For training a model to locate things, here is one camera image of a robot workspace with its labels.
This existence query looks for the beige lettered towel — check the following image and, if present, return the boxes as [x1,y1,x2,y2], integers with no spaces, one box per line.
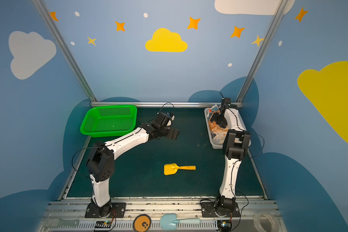
[212,133,227,145]

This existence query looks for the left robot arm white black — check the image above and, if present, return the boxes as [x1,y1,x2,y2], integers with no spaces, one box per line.
[85,112,179,218]

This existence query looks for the electronics board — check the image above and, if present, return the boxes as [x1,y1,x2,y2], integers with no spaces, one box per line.
[217,220,232,232]
[93,220,113,232]

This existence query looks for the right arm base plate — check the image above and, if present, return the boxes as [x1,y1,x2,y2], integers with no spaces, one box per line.
[200,201,241,218]

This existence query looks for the orange jellyfish pattern towel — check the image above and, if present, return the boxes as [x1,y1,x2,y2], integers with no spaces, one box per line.
[209,116,229,133]

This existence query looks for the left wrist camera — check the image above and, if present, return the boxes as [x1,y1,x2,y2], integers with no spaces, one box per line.
[165,112,175,127]

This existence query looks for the green plastic basket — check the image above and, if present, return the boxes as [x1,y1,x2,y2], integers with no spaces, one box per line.
[80,105,137,138]

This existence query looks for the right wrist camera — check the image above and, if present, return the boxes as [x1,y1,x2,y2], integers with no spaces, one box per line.
[221,98,232,106]

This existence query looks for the clear tape roll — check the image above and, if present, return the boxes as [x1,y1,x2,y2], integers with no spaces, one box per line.
[253,212,280,232]

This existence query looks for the left electronics board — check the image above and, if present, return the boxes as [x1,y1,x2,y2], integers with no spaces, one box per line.
[93,220,113,232]

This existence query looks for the light blue toy shovel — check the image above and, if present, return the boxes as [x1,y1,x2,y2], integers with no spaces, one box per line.
[159,214,201,231]

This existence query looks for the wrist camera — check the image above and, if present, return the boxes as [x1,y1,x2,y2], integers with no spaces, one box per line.
[221,98,232,106]
[165,112,175,127]

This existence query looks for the right electronics board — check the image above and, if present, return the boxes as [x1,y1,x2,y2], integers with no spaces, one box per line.
[217,220,232,232]

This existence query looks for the white plastic basket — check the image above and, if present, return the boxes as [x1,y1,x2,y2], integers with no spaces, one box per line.
[204,107,246,149]

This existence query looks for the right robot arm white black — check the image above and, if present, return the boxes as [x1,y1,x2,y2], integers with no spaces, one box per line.
[214,108,251,217]

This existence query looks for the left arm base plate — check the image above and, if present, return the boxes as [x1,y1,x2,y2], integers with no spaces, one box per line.
[84,201,126,218]

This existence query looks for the orange black round disc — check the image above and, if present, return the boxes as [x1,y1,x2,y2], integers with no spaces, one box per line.
[132,214,152,232]

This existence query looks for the yellow toy shovel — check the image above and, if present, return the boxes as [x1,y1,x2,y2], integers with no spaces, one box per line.
[163,163,196,176]

